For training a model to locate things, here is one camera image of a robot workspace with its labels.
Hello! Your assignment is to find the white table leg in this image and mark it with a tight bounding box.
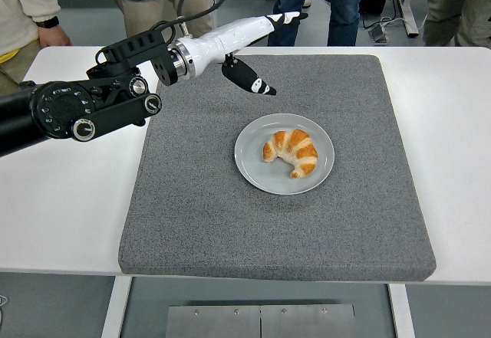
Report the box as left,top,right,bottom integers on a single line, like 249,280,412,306
100,276,133,338
387,283,416,338

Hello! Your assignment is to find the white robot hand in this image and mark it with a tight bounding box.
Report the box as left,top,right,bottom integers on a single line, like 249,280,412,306
186,11,310,97

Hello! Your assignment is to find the grey metal plate with screws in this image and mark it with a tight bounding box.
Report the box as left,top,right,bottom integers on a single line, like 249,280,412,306
165,304,357,338

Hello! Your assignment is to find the grey felt mat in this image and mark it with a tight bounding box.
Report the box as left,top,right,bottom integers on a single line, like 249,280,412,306
117,54,437,282

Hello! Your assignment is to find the white background desk leg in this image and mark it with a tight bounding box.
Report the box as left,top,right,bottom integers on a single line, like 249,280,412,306
394,0,420,38

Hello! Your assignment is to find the grey floor pedal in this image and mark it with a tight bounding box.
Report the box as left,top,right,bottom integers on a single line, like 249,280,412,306
368,23,390,43

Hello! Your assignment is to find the golden croissant bread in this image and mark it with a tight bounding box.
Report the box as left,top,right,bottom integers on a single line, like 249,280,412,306
262,129,319,179

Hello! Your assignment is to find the grey round plate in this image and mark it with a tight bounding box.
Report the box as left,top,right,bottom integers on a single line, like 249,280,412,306
234,113,336,195

